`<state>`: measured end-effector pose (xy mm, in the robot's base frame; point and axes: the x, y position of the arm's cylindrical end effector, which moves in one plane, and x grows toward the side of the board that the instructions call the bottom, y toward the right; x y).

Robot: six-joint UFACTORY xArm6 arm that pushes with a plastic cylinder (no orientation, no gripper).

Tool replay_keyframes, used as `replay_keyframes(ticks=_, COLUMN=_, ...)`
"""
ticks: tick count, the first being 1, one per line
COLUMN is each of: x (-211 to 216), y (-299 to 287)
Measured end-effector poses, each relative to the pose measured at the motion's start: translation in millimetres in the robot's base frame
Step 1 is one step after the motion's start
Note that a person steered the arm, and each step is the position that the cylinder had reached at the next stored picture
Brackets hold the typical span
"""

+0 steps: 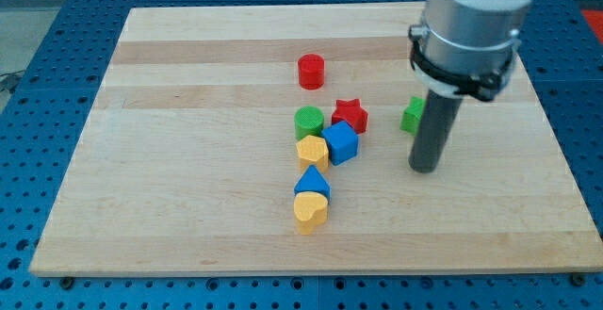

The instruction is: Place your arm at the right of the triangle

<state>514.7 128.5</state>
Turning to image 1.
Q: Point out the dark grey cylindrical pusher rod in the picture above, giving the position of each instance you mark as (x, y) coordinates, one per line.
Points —
(439, 115)

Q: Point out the light wooden board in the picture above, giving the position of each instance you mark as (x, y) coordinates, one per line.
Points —
(187, 162)

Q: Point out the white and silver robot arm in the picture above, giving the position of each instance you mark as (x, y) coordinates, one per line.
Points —
(467, 47)

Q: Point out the yellow hexagon block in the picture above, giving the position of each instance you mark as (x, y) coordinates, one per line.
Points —
(313, 150)

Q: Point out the green cube block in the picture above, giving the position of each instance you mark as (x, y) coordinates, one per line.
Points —
(412, 114)

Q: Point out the green cylinder block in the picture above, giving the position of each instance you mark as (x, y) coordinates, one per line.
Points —
(308, 121)

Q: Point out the blue triangle block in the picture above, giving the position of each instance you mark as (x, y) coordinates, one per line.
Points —
(312, 180)

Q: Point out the red star block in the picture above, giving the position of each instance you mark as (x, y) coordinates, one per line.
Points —
(351, 112)

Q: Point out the yellow heart block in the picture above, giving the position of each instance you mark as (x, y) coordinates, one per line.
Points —
(311, 209)

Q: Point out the blue cube block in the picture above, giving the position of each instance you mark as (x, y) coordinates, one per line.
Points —
(342, 142)

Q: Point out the red cylinder block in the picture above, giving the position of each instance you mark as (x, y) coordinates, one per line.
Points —
(311, 71)

